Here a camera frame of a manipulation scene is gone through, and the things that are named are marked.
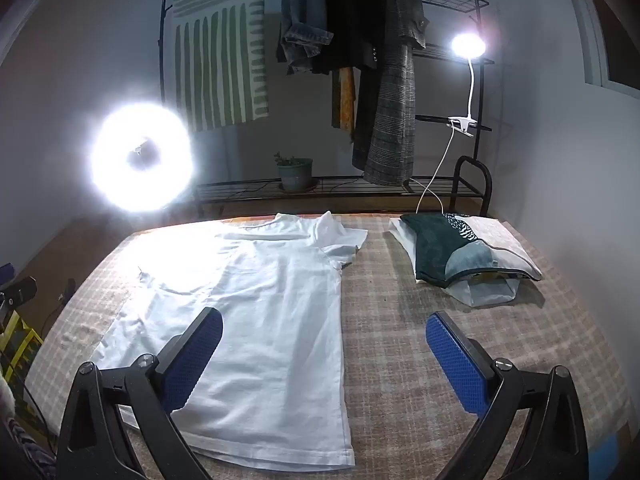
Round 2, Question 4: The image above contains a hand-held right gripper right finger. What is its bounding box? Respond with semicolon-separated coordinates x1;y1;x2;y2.
425;311;591;480

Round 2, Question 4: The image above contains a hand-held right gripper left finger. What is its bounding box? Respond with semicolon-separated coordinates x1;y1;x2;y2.
55;306;224;480

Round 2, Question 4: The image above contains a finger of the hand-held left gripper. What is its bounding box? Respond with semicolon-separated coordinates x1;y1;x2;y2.
0;277;39;311

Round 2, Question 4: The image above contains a white t-shirt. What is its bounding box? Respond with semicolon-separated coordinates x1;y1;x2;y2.
90;211;369;471

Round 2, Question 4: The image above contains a black metal clothes rack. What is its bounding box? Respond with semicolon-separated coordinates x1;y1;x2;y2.
157;0;496;216

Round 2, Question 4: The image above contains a yellow stool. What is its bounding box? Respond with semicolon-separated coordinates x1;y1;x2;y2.
0;310;43;376

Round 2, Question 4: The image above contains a beige plaid blanket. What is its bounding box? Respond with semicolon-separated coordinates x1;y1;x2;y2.
22;212;633;480

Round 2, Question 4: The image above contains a dark green patterned folded garment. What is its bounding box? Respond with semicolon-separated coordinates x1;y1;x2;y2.
400;212;516;288

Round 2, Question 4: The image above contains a white folded garment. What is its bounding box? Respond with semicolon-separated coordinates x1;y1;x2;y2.
389;216;544;307

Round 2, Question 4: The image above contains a person's striped clothing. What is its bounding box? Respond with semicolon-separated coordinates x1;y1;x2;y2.
0;410;56;480

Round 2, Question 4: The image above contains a potted plant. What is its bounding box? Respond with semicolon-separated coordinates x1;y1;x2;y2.
273;151;316;192

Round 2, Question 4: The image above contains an orange scarf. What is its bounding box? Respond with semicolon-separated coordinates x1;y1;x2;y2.
331;66;358;133

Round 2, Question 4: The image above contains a green striped white cloth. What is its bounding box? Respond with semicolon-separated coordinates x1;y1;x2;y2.
167;0;271;133

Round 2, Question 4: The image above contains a white clip lamp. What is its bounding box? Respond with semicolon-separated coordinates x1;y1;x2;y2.
446;33;488;137

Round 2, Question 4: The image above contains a window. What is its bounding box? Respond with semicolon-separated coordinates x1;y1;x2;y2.
565;0;640;96

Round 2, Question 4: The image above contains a denim jacket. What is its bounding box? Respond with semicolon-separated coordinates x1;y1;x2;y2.
277;0;335;75

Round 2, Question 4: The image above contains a black hanging garment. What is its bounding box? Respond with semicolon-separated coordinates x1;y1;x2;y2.
312;0;396;161

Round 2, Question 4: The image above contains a ring light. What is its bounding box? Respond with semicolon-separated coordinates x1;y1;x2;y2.
90;102;196;211

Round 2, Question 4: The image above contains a white lamp cable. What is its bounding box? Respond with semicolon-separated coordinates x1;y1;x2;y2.
410;127;457;216

